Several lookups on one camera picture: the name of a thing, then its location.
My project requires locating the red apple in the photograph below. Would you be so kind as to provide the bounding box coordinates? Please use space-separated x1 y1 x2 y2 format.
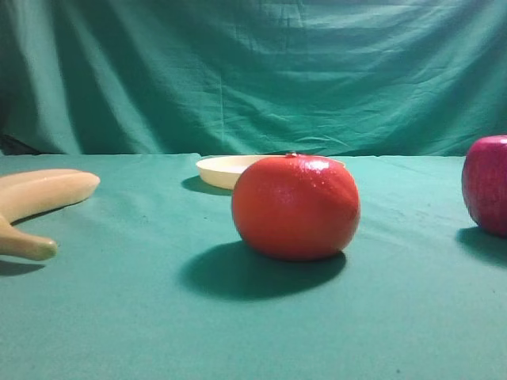
461 135 506 237

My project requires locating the yellow banana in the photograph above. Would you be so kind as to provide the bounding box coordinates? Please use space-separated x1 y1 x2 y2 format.
1 169 101 260

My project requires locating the green cloth backdrop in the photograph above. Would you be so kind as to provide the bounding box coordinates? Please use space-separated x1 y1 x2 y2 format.
1 1 506 156

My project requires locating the orange mandarin fruit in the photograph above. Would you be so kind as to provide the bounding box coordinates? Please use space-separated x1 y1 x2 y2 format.
231 154 360 261

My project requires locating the yellow plate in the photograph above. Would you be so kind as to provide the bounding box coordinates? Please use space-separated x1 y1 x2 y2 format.
196 152 356 193

